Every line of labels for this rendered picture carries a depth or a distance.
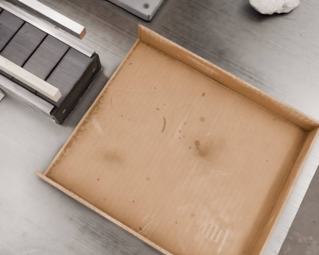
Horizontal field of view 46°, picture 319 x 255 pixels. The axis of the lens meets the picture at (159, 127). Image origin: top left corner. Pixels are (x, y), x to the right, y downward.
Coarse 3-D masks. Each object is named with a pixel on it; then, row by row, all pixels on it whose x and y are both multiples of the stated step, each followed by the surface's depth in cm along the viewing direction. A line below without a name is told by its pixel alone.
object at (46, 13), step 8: (16, 0) 45; (24, 0) 44; (32, 0) 45; (24, 8) 46; (32, 8) 44; (40, 8) 44; (48, 8) 44; (40, 16) 45; (48, 16) 44; (56, 16) 44; (64, 16) 44; (56, 24) 45; (64, 24) 44; (72, 24) 44; (72, 32) 44; (80, 32) 44
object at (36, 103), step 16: (0, 0) 54; (32, 16) 53; (48, 32) 53; (80, 48) 52; (96, 64) 54; (0, 80) 50; (80, 80) 51; (16, 96) 52; (32, 96) 50; (80, 96) 54; (48, 112) 49; (64, 112) 52
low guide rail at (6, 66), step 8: (0, 56) 47; (0, 64) 47; (8, 64) 47; (8, 72) 48; (16, 72) 47; (24, 72) 47; (24, 80) 47; (32, 80) 46; (40, 80) 47; (40, 88) 46; (48, 88) 46; (56, 88) 46; (48, 96) 47; (56, 96) 47
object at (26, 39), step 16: (0, 16) 53; (16, 16) 53; (0, 32) 52; (16, 32) 53; (32, 32) 52; (0, 48) 51; (16, 48) 52; (32, 48) 52; (48, 48) 52; (64, 48) 52; (16, 64) 51; (32, 64) 51; (48, 64) 51; (64, 64) 51; (80, 64) 51; (16, 80) 50; (48, 80) 50; (64, 80) 50; (64, 96) 50
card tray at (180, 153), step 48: (144, 48) 58; (144, 96) 55; (192, 96) 56; (240, 96) 56; (96, 144) 53; (144, 144) 53; (192, 144) 53; (240, 144) 54; (288, 144) 54; (96, 192) 51; (144, 192) 51; (192, 192) 51; (240, 192) 52; (288, 192) 48; (144, 240) 46; (192, 240) 49; (240, 240) 50
